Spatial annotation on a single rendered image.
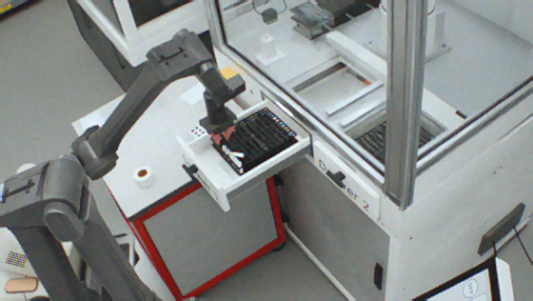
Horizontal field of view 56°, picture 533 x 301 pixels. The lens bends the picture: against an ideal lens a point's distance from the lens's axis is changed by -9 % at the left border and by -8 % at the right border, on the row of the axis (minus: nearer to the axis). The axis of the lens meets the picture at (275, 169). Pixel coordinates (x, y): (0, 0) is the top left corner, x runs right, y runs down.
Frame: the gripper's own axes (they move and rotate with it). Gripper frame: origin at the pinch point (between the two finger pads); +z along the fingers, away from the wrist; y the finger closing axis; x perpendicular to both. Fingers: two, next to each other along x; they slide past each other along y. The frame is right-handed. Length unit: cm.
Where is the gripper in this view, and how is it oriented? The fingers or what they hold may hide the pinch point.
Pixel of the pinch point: (222, 139)
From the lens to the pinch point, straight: 171.3
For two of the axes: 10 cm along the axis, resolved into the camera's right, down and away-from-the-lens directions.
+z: 0.8, 6.6, 7.5
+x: 5.7, 5.9, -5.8
